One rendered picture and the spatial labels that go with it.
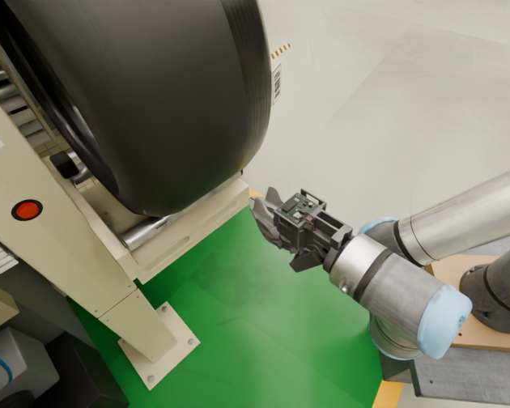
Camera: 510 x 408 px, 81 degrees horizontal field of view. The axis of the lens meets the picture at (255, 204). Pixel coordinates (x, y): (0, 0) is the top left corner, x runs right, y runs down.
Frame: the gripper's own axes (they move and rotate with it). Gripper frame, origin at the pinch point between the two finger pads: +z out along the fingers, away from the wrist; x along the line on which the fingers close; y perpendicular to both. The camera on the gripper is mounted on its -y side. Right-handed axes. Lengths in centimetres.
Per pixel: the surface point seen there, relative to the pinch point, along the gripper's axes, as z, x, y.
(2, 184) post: 22.3, 31.6, 14.2
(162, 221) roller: 17.8, 13.1, -7.7
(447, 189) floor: -9, -155, -103
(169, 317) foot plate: 48, 22, -95
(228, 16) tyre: 3.3, -2.1, 31.4
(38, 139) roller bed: 64, 22, -1
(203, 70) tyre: 1.9, 4.2, 27.0
